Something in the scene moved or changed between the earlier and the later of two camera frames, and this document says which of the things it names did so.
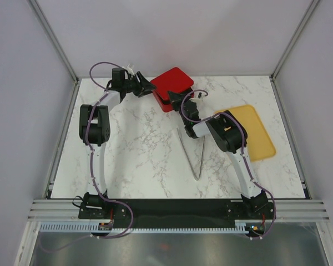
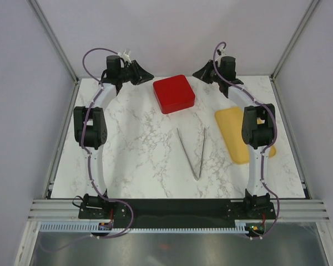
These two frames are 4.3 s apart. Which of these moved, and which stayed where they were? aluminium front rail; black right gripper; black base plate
Moved: black right gripper
Stayed: aluminium front rail; black base plate
